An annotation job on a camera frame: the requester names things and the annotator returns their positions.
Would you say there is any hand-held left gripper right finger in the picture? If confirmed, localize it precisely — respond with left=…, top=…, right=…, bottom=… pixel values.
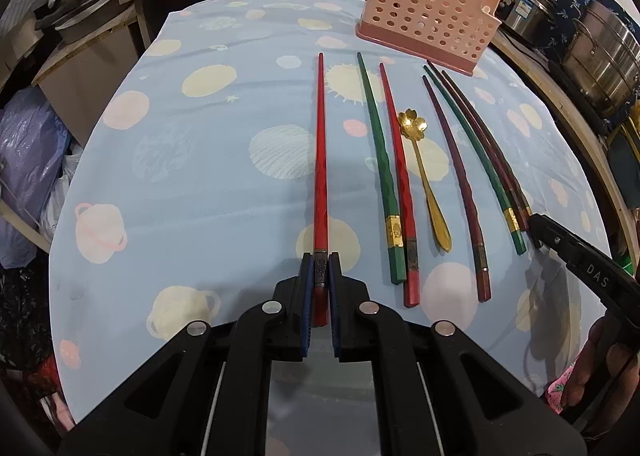
left=327, top=252, right=587, bottom=456

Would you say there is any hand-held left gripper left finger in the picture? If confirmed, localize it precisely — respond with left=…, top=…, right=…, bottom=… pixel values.
left=57, top=252, right=316, bottom=456

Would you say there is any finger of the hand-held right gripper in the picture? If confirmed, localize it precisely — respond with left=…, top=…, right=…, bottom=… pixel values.
left=528, top=213, right=640, bottom=328

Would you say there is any maroon chopstick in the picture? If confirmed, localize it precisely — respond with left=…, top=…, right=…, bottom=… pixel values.
left=427, top=60, right=530, bottom=233
left=440, top=68, right=534, bottom=219
left=422, top=75, right=492, bottom=303

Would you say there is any green chopstick gold band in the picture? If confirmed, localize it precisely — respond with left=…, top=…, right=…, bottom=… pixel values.
left=356, top=52, right=407, bottom=285
left=423, top=65, right=527, bottom=257

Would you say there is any red chopstick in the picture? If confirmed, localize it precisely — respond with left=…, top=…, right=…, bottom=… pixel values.
left=379, top=63, right=422, bottom=308
left=311, top=52, right=332, bottom=328

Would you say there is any pink perforated plastic basket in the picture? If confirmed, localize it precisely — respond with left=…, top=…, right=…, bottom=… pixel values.
left=355, top=0, right=502, bottom=75

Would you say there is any person's right hand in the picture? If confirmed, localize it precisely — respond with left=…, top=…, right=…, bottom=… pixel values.
left=570, top=320, right=621, bottom=412

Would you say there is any pink printed sleeve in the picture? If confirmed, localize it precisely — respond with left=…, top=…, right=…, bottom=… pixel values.
left=545, top=370, right=577, bottom=410

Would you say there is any gold flower spoon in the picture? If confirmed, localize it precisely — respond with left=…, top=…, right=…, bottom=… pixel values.
left=397, top=109, right=452, bottom=253

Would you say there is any blue planet print tablecloth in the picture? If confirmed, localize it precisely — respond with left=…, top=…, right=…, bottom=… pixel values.
left=49, top=0, right=615, bottom=429

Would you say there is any stacked steel steamer pot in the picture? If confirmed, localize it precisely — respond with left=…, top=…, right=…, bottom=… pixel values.
left=560, top=0, right=640, bottom=118

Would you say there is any steel rice cooker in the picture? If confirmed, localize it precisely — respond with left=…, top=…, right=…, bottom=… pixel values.
left=494, top=0, right=567, bottom=46

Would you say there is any white plastic bag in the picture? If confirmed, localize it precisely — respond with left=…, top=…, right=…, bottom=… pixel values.
left=39, top=145, right=87, bottom=248

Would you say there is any purple plastic bag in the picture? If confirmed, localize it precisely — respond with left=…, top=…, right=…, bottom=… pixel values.
left=0, top=86, right=72, bottom=268

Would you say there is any low wooden cabinet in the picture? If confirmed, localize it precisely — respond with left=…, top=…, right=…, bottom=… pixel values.
left=31, top=5, right=153, bottom=104

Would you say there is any black frying pan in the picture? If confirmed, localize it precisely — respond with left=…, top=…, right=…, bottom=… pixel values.
left=34, top=0, right=133, bottom=43

